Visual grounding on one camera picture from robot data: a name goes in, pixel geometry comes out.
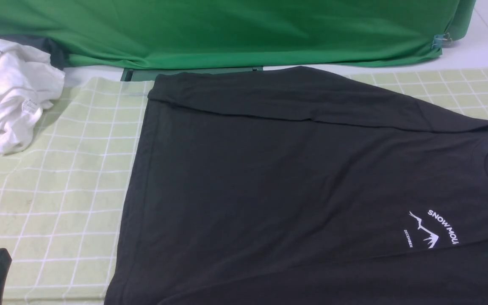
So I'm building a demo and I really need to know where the green backdrop cloth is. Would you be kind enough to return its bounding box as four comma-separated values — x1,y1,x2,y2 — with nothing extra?
0,0,476,69

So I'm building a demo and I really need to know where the dark gray garment behind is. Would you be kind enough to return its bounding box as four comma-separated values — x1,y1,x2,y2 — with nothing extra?
0,33,68,71

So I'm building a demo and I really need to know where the light green checked tablecloth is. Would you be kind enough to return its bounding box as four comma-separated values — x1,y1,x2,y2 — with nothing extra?
0,69,488,305

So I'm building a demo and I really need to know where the teal binder clip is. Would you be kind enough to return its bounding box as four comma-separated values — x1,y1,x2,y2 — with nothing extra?
431,33,453,50

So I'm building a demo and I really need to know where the dark gray long-sleeve top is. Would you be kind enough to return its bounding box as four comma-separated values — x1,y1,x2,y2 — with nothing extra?
104,67,488,305

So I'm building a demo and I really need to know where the crumpled white garment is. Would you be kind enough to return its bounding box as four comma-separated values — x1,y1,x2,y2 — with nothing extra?
0,39,65,154

